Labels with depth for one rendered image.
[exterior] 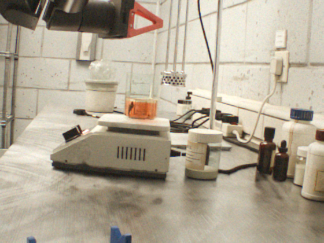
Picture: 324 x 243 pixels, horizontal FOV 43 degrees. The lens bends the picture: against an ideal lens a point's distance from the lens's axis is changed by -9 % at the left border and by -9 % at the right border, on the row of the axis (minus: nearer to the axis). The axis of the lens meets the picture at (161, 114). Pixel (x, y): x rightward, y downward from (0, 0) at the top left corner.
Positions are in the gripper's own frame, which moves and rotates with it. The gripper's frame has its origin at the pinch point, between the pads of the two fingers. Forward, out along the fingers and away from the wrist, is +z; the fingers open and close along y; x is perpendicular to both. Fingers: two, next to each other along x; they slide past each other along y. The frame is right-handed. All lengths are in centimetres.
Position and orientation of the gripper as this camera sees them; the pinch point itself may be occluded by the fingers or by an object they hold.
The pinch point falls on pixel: (157, 23)
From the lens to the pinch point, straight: 77.8
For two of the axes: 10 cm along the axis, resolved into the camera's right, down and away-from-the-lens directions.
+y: -4.4, -1.2, 8.9
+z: 8.9, 0.3, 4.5
